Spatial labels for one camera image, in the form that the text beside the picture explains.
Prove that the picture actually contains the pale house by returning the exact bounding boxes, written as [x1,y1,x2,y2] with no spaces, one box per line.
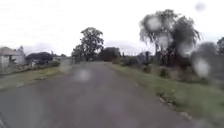
[0,45,27,73]

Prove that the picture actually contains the row of bushes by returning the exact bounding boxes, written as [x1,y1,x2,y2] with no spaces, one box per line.
[112,54,224,85]

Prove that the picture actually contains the dark hedge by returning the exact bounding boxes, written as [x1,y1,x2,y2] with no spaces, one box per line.
[25,51,61,68]

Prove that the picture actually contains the tall leafy tree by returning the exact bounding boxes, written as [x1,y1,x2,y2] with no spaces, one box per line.
[71,26,105,63]

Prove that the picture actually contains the narrow grass strip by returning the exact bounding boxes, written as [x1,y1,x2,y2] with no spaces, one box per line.
[0,65,65,92]

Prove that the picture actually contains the drooping tree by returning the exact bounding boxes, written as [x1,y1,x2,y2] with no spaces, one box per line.
[138,9,202,68]

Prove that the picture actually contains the dark round tree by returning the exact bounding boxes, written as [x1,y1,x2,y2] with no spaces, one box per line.
[98,46,122,62]

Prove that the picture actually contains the grey asphalt road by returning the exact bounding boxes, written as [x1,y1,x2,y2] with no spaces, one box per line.
[0,60,215,128]

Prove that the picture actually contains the wide grass verge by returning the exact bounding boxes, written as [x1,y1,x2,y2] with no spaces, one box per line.
[108,62,224,128]

